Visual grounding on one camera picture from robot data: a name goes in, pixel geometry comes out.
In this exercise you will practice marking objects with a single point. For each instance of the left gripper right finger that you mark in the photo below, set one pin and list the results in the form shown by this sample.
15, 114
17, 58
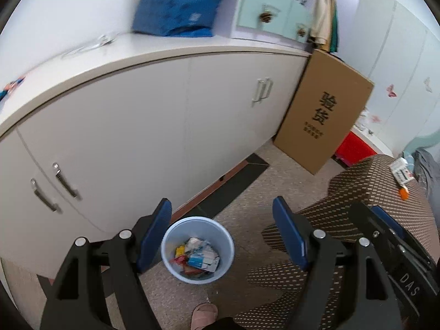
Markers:
346, 284

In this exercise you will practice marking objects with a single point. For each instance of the brown cardboard box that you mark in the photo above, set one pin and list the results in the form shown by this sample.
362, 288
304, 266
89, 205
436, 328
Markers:
329, 99

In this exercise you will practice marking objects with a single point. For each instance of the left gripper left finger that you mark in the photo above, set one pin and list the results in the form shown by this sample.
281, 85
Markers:
93, 270

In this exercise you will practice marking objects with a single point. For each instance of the white long cabinet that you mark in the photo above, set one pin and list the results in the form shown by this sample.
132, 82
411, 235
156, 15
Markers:
92, 141

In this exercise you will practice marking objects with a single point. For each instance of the orange plastic lid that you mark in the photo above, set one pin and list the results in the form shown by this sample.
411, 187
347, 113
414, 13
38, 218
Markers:
404, 193

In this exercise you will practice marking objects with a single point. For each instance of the grey folded blanket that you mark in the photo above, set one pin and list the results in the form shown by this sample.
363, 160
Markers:
426, 170

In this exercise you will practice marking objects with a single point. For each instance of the mint green drawer unit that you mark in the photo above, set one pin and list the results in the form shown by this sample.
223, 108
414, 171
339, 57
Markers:
281, 22

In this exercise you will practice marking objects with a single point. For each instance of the blue shopping bag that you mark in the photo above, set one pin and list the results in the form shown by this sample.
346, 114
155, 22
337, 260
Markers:
175, 18

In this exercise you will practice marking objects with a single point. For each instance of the light blue trash bin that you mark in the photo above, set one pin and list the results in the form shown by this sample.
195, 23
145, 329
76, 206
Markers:
197, 250

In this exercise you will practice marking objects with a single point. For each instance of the crumpled white green carton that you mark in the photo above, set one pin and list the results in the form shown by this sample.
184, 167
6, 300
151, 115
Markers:
401, 172

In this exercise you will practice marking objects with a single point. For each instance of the white wardrobe with butterflies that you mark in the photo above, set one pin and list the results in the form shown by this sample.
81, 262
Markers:
388, 44

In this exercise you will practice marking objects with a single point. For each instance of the hanging beige green clothes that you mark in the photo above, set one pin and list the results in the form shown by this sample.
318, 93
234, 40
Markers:
324, 29

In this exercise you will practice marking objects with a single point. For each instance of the pink slipper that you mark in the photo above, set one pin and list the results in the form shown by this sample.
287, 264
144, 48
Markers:
203, 315

